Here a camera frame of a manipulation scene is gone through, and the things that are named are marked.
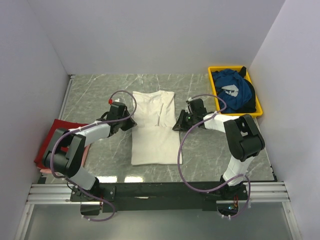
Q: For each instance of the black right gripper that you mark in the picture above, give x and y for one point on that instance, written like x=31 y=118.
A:
x=180 y=125

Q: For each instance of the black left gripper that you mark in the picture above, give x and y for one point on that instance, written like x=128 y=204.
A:
x=131 y=123

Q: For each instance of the white t-shirt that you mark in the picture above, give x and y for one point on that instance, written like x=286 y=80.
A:
x=153 y=139

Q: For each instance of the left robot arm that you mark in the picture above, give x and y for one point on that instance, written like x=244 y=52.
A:
x=66 y=148

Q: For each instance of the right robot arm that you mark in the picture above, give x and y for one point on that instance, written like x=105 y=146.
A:
x=244 y=140

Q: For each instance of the blue t-shirt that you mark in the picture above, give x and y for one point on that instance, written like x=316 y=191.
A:
x=232 y=88

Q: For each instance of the red folded t-shirt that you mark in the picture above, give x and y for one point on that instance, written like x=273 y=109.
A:
x=57 y=123

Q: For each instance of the yellow plastic bin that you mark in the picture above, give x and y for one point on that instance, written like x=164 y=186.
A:
x=220 y=104

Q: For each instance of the black base beam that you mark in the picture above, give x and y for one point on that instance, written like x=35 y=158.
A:
x=151 y=196

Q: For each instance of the pink folded t-shirt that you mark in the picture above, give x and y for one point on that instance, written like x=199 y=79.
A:
x=84 y=157

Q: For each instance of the aluminium frame rail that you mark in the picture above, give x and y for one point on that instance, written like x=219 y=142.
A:
x=60 y=194

